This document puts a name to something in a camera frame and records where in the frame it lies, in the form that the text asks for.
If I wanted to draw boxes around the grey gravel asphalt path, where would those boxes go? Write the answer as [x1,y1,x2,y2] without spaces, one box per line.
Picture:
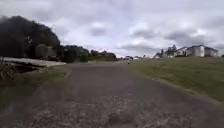
[0,61,224,128]

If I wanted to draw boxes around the large dark tree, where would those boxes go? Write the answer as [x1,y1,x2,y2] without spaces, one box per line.
[0,15,63,62]

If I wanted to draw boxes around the trees beside house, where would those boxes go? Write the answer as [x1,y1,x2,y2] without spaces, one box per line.
[159,44,178,59]

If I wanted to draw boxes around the grass field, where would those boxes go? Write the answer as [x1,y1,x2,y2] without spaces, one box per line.
[128,55,224,104]

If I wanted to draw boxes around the white house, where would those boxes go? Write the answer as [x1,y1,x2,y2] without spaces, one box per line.
[173,44,220,58]

